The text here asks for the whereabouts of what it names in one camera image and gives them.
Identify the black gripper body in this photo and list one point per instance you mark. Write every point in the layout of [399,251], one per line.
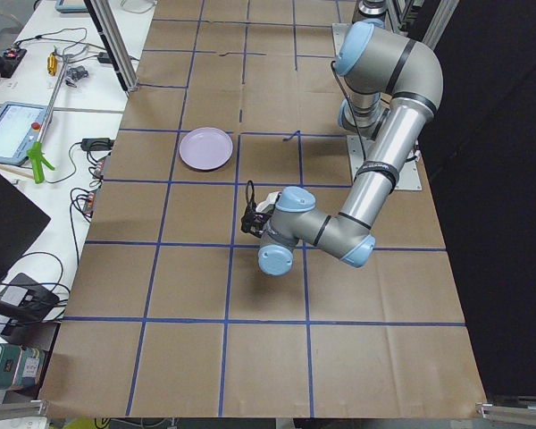
[251,222]

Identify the white faceted cup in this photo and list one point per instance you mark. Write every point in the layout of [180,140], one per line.
[269,203]

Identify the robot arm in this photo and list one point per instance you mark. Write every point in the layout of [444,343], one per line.
[395,87]

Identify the lilac plate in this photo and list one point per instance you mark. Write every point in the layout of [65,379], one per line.
[206,149]

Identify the black power adapter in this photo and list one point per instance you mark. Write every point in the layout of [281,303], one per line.
[96,144]

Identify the black monitor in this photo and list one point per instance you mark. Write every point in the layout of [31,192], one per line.
[21,223]

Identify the teach pendant tablet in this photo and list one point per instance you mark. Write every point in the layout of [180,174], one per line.
[19,128]

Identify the yellow utility knife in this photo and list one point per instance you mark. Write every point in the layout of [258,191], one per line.
[52,64]

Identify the green tin box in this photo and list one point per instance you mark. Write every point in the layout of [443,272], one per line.
[21,367]

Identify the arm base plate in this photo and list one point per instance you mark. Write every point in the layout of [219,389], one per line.
[409,178]

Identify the aluminium frame post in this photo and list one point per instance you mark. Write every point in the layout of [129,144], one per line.
[106,26]

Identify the green handled grabber tool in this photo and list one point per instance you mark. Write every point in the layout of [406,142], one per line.
[35,153]

